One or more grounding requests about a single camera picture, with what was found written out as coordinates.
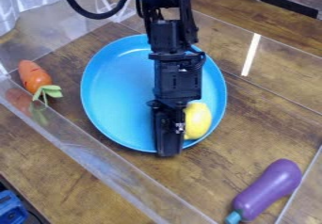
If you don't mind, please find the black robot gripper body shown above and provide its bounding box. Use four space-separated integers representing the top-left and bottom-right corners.
148 51 204 108

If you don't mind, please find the clear acrylic enclosure wall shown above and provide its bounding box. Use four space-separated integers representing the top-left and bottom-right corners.
0 0 322 224

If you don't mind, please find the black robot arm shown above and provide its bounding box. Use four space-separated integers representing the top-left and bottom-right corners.
136 0 206 157

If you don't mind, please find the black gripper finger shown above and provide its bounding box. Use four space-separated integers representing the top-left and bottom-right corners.
152 105 184 157

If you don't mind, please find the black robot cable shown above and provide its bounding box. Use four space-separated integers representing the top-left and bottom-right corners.
57 0 132 21

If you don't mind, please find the yellow toy lemon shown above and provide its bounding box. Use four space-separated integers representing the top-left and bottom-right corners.
183 102 212 140

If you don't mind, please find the orange toy carrot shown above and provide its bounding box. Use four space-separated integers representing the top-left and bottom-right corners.
17 60 63 104

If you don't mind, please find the blue round plastic tray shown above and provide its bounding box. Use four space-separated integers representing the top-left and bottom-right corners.
79 33 228 154

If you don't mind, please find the purple toy eggplant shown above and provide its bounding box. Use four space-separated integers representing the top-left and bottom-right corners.
226 159 302 224

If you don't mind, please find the blue object at corner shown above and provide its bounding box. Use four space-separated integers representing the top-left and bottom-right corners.
0 190 28 224

